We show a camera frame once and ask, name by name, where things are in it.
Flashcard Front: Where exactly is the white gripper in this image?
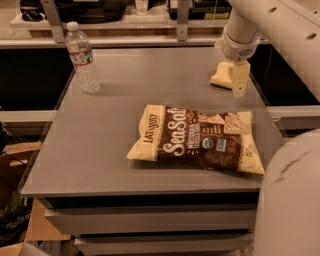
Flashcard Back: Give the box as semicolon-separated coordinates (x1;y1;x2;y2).
215;25;261;98

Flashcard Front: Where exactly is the yellow sponge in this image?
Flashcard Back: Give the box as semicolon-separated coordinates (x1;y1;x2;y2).
210;62;233;90

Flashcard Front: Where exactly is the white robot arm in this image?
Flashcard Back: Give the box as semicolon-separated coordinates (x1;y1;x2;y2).
221;0;320;256

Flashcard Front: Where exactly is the clear plastic water bottle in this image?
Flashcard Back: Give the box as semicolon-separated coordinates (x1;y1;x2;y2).
65;21;100;93

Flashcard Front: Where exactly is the black tray right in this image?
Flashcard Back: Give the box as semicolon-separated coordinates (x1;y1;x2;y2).
166;0;232;20

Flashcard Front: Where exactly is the black tray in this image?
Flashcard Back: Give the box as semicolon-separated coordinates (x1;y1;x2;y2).
166;0;232;20
19;0;130;24

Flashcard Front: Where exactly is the brown tortilla chips bag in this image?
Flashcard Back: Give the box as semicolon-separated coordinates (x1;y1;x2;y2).
127;105;264;175

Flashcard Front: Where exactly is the black tray left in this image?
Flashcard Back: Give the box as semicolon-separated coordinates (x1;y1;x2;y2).
19;0;130;24

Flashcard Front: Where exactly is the cardboard box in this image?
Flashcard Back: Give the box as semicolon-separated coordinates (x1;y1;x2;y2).
0;142;71;256

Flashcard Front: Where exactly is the middle metal bracket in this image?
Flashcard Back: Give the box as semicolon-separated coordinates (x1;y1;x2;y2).
176;0;189;42

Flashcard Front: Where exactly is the metal bracket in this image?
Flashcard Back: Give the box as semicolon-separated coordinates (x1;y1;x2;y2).
176;0;189;42
41;0;65;43

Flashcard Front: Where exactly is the left metal bracket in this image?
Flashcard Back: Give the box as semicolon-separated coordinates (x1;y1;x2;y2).
41;0;65;43

